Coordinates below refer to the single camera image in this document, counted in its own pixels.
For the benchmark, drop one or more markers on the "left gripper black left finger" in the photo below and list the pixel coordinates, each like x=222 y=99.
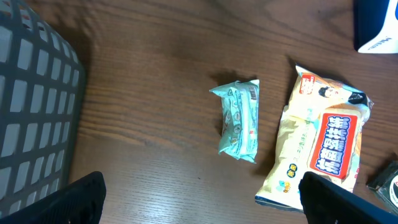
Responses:
x=79 y=202

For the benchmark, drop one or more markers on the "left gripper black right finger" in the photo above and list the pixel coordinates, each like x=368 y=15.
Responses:
x=327 y=203

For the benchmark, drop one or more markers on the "dark green round-label packet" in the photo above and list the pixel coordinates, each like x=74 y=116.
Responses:
x=384 y=186

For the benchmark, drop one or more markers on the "yellow wet wipes pack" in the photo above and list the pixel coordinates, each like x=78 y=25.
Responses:
x=320 y=131

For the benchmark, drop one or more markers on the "teal wipes pack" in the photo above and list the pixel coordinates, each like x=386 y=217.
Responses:
x=240 y=110

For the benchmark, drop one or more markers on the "black mesh plastic basket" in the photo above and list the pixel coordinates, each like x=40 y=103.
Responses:
x=41 y=90

